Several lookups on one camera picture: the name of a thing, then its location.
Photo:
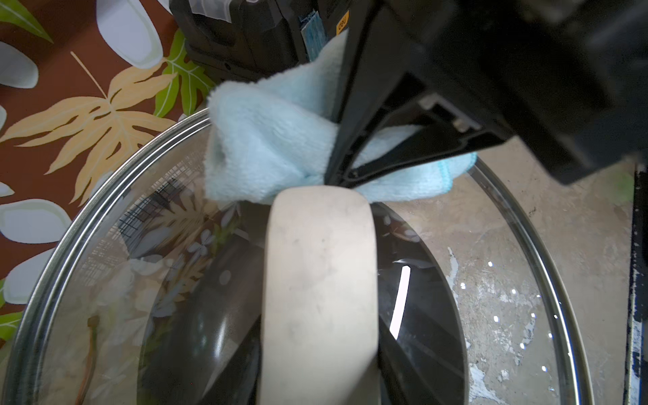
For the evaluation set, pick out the dark frying pan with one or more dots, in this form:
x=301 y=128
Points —
x=322 y=290

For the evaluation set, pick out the black tool case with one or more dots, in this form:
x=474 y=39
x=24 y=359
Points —
x=250 y=40

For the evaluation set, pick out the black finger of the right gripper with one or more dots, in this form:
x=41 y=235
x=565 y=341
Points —
x=369 y=93

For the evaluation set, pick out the glass pot lid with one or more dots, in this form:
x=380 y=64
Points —
x=158 y=294

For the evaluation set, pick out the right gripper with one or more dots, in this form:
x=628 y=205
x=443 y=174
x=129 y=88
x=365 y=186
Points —
x=567 y=77

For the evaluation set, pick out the light blue cloth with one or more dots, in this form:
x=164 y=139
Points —
x=279 y=133

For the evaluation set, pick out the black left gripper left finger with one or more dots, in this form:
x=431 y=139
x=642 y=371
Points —
x=238 y=381

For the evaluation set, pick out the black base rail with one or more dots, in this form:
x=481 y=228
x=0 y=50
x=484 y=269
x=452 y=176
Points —
x=635 y=381

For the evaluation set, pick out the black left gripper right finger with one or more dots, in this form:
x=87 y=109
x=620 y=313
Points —
x=401 y=382

